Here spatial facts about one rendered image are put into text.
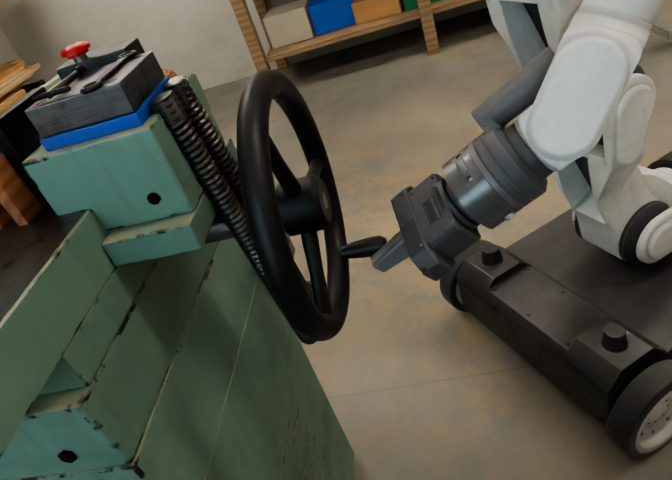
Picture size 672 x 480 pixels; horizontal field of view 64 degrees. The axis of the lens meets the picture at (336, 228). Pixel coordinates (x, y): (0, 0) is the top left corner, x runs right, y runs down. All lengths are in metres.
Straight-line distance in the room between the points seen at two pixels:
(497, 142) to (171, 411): 0.44
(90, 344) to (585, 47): 0.50
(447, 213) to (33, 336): 0.39
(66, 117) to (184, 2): 3.59
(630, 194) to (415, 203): 0.67
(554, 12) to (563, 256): 0.70
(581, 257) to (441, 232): 0.87
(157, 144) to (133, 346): 0.20
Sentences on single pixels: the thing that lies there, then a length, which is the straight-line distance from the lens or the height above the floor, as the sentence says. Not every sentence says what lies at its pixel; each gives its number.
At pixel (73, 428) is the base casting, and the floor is 0.77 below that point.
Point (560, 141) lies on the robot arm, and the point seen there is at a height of 0.84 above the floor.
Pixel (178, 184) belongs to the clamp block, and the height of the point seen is 0.90.
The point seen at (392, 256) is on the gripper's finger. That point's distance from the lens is 0.63.
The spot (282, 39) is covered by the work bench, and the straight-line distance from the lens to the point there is 3.54.
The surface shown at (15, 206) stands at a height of 0.92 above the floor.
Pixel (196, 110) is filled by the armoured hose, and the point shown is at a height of 0.94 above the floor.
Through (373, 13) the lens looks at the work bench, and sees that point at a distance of 3.45.
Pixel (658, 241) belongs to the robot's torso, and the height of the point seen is 0.29.
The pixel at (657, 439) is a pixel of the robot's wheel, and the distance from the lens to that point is 1.27.
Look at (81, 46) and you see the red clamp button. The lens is 0.60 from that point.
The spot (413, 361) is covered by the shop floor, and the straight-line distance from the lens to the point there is 1.45.
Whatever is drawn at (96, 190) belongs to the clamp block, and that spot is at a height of 0.92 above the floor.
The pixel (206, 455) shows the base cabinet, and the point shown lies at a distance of 0.68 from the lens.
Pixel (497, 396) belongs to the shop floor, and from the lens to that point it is 1.36.
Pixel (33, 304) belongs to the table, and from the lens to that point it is 0.48.
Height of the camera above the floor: 1.10
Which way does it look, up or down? 33 degrees down
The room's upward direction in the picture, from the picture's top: 20 degrees counter-clockwise
